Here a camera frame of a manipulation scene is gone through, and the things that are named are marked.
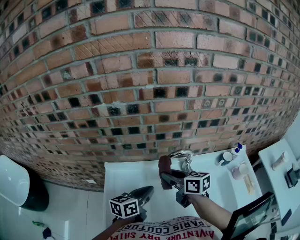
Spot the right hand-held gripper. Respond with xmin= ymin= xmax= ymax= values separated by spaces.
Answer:
xmin=161 ymin=170 xmax=211 ymax=208

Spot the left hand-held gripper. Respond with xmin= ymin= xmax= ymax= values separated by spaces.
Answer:
xmin=109 ymin=186 xmax=155 ymax=222

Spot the dark red cloth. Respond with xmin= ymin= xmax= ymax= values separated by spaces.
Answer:
xmin=158 ymin=155 xmax=174 ymax=190

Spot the chrome faucet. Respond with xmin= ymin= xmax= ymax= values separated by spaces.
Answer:
xmin=168 ymin=149 xmax=195 ymax=174

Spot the person's left forearm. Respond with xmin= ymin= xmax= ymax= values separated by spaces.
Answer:
xmin=91 ymin=215 xmax=143 ymax=240

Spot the person's right forearm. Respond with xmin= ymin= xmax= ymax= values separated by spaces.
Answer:
xmin=187 ymin=193 xmax=233 ymax=233

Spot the white ceramic sink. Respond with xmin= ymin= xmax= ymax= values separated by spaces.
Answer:
xmin=104 ymin=144 xmax=263 ymax=235

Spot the person's white printed shirt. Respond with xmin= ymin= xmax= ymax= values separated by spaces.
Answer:
xmin=109 ymin=216 xmax=224 ymax=240

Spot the pink cup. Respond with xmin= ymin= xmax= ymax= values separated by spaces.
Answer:
xmin=231 ymin=162 xmax=249 ymax=180

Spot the white bottle with blue cap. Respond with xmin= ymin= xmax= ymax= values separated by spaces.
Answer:
xmin=232 ymin=142 xmax=243 ymax=158

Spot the black framed glass shelf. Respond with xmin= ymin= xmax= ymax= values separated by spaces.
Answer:
xmin=221 ymin=191 xmax=275 ymax=240

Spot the white side shelf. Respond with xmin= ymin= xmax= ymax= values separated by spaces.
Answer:
xmin=257 ymin=137 xmax=300 ymax=222

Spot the beige bottle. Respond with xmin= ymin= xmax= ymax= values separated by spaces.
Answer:
xmin=271 ymin=151 xmax=289 ymax=171

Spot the dark blue item on floor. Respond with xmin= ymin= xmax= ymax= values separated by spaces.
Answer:
xmin=42 ymin=226 xmax=55 ymax=239

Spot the black phone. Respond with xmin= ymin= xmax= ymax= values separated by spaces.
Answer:
xmin=280 ymin=208 xmax=293 ymax=227

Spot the black box device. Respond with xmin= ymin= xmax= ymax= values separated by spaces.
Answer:
xmin=285 ymin=166 xmax=300 ymax=188

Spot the white toilet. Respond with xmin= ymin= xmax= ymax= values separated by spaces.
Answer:
xmin=0 ymin=154 xmax=30 ymax=207

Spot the white mug with dark handle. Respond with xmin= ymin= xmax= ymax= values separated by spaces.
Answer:
xmin=217 ymin=151 xmax=235 ymax=167

